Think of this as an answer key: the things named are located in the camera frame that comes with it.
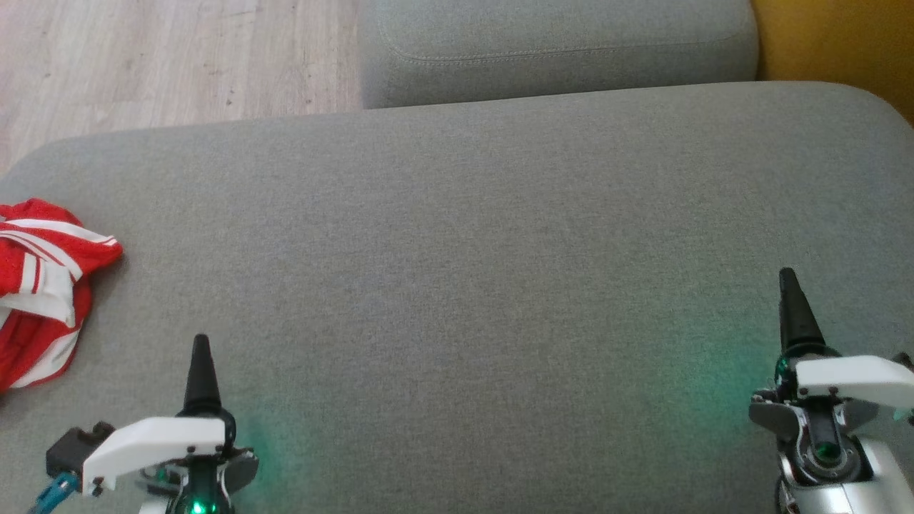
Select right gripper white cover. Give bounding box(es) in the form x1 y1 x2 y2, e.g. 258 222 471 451
748 267 914 488

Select grey sofa cushion with seam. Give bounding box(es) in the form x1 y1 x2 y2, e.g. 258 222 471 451
359 0 759 110

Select large grey fabric sofa seat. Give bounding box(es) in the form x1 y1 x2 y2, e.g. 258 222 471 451
0 81 914 514

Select blue-plug left camera cable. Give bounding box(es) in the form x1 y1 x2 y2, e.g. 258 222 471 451
27 471 81 514

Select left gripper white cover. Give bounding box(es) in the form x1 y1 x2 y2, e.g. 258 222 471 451
82 333 260 514

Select red jersey shirt white stripes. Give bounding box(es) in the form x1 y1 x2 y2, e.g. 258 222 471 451
0 198 124 326

